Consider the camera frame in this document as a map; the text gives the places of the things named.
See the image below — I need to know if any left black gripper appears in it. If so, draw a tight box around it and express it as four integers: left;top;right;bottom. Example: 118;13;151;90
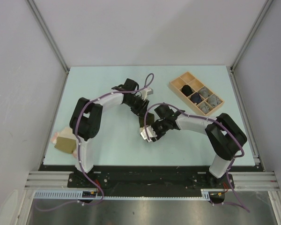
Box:
124;95;149;119

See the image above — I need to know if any olive green underwear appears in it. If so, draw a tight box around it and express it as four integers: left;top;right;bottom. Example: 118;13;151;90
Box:
138;112;155;132

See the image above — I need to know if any grey beige underwear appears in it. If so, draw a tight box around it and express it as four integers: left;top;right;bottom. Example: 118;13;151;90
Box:
199;87;209;98

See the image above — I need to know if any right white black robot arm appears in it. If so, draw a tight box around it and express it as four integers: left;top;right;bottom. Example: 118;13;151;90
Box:
142;103;247;188

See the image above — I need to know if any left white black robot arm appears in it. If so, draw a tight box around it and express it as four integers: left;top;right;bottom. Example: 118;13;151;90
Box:
69;78;153;188

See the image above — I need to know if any black rolled underwear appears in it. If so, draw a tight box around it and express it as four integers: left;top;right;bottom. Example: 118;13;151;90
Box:
181;85;193;96

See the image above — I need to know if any navy rolled underwear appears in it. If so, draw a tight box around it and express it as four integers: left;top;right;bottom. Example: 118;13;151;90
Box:
190;92;202;105

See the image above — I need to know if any grey rolled underwear front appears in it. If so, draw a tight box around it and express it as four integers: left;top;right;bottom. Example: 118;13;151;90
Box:
199;103;212;114

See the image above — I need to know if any grey rolled underwear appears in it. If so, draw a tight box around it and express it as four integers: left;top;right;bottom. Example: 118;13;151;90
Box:
207;94;222;108
199;103;212;114

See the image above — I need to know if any grey rolled underwear back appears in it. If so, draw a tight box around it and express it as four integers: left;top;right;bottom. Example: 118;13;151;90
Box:
207;94;222;108

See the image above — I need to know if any wooden compartment box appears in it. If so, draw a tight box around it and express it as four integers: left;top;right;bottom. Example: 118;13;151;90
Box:
169;72;224;116

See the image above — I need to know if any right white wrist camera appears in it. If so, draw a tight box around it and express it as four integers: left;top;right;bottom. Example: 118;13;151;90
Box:
140;126;157;143

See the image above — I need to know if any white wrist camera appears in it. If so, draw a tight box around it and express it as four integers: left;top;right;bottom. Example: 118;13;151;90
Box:
140;87;154;100
140;126;157;143

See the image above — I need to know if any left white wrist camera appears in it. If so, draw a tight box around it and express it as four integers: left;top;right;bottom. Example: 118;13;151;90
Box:
140;87;154;100

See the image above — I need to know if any slotted cable duct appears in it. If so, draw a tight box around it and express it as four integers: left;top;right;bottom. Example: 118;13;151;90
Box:
34;189;223;201

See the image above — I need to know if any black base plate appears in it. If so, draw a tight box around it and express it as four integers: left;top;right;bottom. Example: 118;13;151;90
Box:
38;165;264;204

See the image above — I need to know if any aluminium front rail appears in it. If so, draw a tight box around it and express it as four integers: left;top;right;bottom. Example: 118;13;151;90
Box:
24;171;280;191

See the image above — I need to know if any left aluminium frame post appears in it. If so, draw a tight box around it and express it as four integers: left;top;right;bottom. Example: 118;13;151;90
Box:
25;0;69;74

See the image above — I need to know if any aluminium frame post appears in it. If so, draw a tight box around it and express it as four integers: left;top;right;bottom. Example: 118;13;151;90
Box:
25;0;69;74
230;0;275;73

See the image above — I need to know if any right aluminium frame post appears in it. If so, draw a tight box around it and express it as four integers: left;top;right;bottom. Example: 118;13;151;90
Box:
230;0;275;73

